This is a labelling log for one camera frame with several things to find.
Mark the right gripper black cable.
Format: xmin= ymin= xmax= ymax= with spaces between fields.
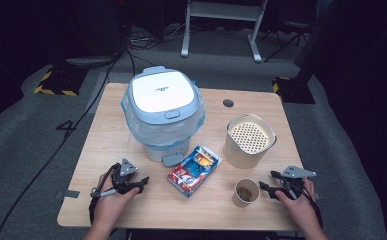
xmin=282 ymin=178 xmax=324 ymax=229

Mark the person's left hand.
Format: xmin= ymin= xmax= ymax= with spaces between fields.
xmin=92 ymin=172 xmax=141 ymax=228

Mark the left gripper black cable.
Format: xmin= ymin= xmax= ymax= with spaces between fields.
xmin=88 ymin=163 xmax=120 ymax=226

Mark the cream container with perforated insert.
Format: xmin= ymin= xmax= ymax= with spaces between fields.
xmin=222 ymin=113 xmax=278 ymax=170

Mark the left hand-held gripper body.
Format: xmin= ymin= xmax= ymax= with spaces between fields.
xmin=110 ymin=158 xmax=141 ymax=195

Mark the black tripod stand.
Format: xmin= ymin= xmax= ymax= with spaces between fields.
xmin=263 ymin=19 xmax=316 ymax=64

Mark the colourful printed carton box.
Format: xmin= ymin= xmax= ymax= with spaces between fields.
xmin=166 ymin=144 xmax=223 ymax=199

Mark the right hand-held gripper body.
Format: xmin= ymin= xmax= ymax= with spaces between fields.
xmin=280 ymin=165 xmax=317 ymax=201

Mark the white metal desk frame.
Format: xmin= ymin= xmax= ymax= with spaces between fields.
xmin=179 ymin=0 xmax=269 ymax=64

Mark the long black floor cable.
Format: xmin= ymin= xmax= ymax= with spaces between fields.
xmin=0 ymin=46 xmax=130 ymax=240

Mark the bundle of floor cables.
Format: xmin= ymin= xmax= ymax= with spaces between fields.
xmin=127 ymin=22 xmax=189 ymax=52

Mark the grey tape piece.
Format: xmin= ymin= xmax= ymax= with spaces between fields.
xmin=55 ymin=189 xmax=81 ymax=200

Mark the white blue rice cooker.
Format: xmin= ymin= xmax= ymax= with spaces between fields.
xmin=126 ymin=65 xmax=202 ymax=168

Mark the brown paper cup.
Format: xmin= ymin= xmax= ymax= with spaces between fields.
xmin=231 ymin=177 xmax=261 ymax=209

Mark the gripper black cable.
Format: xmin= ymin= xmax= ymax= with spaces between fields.
xmin=282 ymin=178 xmax=324 ymax=229
xmin=88 ymin=163 xmax=120 ymax=226

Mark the translucent blue bin liner bag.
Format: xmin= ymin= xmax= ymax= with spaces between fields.
xmin=120 ymin=82 xmax=206 ymax=150

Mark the person's right hand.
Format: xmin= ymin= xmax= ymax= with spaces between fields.
xmin=275 ymin=177 xmax=322 ymax=231

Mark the black yellow striped stand base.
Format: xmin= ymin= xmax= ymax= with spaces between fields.
xmin=33 ymin=67 xmax=89 ymax=98
xmin=272 ymin=76 xmax=317 ymax=105

